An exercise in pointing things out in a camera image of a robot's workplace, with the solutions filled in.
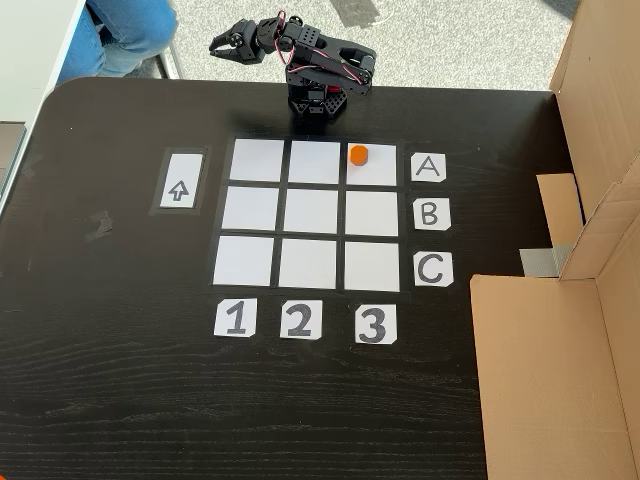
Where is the grey duct tape piece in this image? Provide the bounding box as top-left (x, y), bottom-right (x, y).
top-left (519, 244), bottom-right (574, 279)

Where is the paper sheet number 2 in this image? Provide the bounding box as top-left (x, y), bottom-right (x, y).
top-left (279, 299), bottom-right (324, 342)

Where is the white metal chair leg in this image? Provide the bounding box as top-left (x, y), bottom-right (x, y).
top-left (154, 42), bottom-right (184, 80)

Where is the paper sheet letter A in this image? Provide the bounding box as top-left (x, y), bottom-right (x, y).
top-left (410, 153), bottom-right (447, 184)

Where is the paper sheet number 3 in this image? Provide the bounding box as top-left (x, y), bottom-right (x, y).
top-left (354, 303), bottom-right (399, 346)

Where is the white desk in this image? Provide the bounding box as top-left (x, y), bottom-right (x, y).
top-left (0, 0), bottom-right (89, 216)

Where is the paper sheet letter B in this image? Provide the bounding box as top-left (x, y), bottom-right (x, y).
top-left (413, 198), bottom-right (453, 232)

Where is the person's leg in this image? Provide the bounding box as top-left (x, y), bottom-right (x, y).
top-left (55, 0), bottom-right (180, 81)

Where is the brown cardboard box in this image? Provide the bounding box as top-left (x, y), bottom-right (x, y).
top-left (469, 0), bottom-right (640, 480)

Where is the paper sheet with arrow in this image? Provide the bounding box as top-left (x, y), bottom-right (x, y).
top-left (149, 145), bottom-right (214, 217)

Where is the paper sheet letter C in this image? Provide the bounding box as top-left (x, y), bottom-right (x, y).
top-left (413, 251), bottom-right (455, 288)

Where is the white nine-square grid sheet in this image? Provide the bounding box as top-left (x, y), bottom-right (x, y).
top-left (207, 135), bottom-right (414, 301)

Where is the paper sheet number 1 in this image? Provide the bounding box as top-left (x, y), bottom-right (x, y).
top-left (213, 298), bottom-right (258, 339)

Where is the clear plastic sheet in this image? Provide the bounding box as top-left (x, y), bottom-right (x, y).
top-left (329, 0), bottom-right (396, 29)

